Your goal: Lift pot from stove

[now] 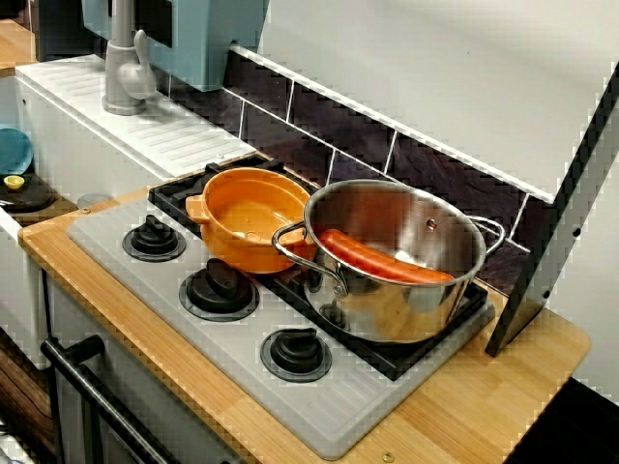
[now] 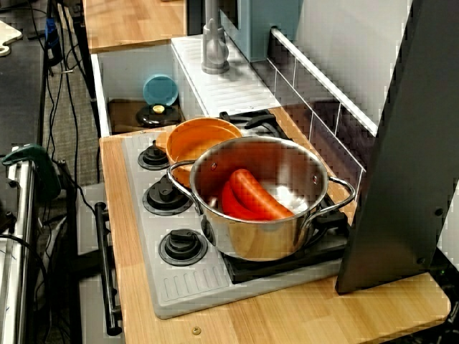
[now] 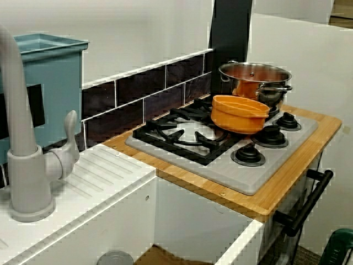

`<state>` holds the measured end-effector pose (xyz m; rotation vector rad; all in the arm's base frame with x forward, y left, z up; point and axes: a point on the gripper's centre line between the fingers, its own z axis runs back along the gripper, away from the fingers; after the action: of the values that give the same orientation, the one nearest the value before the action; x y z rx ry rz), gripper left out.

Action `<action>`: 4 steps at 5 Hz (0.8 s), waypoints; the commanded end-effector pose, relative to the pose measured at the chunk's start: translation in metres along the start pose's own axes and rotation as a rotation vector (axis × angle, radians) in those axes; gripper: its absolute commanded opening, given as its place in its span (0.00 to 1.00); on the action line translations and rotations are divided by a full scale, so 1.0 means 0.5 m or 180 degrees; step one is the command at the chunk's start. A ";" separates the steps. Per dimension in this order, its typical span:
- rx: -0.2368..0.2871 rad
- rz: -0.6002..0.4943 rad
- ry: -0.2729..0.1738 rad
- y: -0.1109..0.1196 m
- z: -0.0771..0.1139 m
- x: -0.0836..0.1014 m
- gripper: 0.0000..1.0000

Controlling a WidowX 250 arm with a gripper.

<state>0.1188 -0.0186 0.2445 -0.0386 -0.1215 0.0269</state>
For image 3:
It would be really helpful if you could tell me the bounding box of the orange plastic pot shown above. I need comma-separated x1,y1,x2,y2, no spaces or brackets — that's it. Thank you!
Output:
211,94,270,135

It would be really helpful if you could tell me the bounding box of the black stove grate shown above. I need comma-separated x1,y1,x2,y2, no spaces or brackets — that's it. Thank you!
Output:
132,96,281,166

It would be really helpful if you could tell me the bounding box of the black stove knob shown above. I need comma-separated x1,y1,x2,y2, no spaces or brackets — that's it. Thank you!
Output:
231,142,266,167
250,124,289,148
272,112,302,131

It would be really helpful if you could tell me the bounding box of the grey stove top panel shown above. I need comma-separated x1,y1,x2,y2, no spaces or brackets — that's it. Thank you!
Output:
125,110,319,196

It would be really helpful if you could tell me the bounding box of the stainless steel pot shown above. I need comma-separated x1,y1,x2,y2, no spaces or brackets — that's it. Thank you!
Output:
218,61,293,113

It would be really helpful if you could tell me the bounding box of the dark tile backsplash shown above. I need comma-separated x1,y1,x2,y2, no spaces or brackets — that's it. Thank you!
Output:
0,48,215,191

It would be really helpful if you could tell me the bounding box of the white sink unit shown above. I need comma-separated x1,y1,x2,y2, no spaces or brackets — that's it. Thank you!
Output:
0,143,265,265

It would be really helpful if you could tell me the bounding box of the wooden countertop board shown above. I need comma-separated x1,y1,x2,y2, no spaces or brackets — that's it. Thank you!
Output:
101,103,343,216

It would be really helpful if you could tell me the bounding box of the white oven front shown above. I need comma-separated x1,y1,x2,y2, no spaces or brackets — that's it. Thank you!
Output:
259,154,329,265

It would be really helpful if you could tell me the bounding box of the grey toy faucet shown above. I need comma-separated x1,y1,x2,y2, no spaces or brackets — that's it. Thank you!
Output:
0,24,81,223

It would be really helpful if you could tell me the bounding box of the green plastic object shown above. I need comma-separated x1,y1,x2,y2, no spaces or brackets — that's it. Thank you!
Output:
318,228,353,265

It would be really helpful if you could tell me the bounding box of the black oven door handle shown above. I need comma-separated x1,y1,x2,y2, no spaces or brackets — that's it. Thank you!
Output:
274,168,334,237

